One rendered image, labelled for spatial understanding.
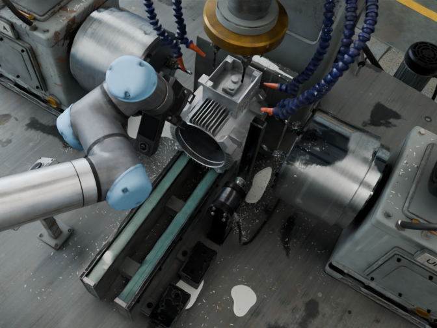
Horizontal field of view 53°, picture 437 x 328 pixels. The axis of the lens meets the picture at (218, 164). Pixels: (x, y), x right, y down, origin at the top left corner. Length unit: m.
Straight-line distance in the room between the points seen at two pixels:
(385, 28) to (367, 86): 1.61
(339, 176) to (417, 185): 0.16
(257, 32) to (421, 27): 2.56
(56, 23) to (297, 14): 0.60
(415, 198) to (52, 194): 0.71
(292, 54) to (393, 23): 2.15
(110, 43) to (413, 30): 2.52
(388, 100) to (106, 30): 0.99
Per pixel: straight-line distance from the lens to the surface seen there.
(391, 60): 2.40
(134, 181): 0.69
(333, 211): 1.03
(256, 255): 1.24
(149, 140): 0.93
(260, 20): 0.92
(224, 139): 1.04
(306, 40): 1.18
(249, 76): 1.14
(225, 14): 0.92
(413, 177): 1.04
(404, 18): 3.41
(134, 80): 0.73
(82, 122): 0.77
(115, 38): 1.15
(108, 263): 1.10
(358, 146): 1.03
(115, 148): 0.72
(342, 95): 1.61
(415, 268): 1.05
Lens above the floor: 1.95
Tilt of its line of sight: 59 degrees down
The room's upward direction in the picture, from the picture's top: 10 degrees clockwise
